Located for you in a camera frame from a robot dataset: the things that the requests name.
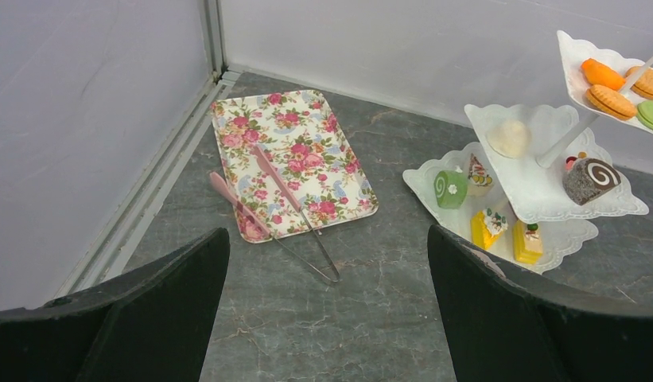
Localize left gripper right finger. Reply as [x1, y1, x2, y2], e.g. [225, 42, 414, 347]
[427, 224, 653, 381]

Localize pink-tipped metal tongs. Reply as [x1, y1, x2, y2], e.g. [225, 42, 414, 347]
[208, 144, 342, 286]

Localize floral rectangular tray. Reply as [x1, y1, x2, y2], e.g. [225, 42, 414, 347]
[212, 90, 379, 228]

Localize orange star pastry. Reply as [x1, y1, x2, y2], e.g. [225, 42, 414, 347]
[581, 58, 626, 91]

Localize chocolate swirl roll cake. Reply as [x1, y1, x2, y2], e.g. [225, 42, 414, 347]
[562, 152, 622, 205]

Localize cream round pastry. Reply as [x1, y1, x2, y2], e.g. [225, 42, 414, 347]
[486, 119, 532, 158]

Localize green round macaron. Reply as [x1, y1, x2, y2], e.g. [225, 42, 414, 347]
[636, 100, 653, 131]

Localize orange yellow cake piece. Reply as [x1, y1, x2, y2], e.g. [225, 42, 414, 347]
[512, 220, 543, 264]

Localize yellow cake slice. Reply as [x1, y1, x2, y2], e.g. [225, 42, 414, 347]
[470, 208, 508, 250]

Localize pink cake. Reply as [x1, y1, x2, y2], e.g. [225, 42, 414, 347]
[464, 154, 494, 197]

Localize green square cake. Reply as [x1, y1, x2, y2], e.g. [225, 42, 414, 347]
[433, 170, 468, 209]

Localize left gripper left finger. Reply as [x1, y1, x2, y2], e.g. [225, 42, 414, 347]
[0, 228, 231, 381]

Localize white three-tier dessert stand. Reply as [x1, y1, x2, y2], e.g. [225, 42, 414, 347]
[402, 29, 653, 275]

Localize orange round macaron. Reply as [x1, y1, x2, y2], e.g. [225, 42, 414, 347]
[585, 84, 637, 121]
[631, 68, 653, 100]

